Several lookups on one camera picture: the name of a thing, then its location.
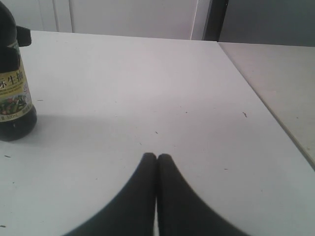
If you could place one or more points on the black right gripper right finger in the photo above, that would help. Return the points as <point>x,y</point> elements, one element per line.
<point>180,211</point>

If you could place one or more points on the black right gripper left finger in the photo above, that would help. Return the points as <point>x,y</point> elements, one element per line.
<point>132,211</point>

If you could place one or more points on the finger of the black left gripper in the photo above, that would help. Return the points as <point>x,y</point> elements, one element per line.
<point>24,37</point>

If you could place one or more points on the dark soy sauce bottle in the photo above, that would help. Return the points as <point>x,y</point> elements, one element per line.
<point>18,115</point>

